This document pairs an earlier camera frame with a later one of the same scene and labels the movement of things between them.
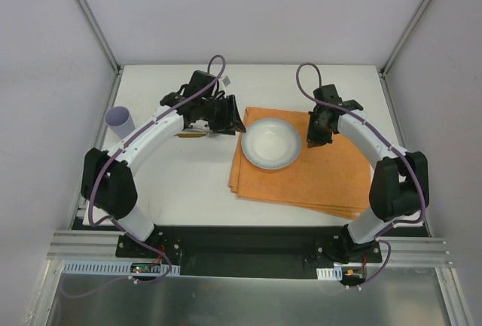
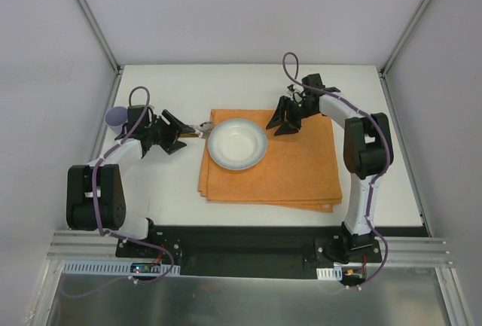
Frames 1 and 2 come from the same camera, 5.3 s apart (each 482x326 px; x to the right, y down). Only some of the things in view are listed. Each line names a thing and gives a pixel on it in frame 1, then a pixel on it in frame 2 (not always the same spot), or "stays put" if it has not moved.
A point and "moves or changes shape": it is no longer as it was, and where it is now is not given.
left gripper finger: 239,125 -> 172,147
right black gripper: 316,130 -> 292,112
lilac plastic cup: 119,121 stays put
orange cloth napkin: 335,178 moves or changes shape
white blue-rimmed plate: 270,143 -> 238,144
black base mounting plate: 251,251 stays put
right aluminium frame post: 415,19 stays put
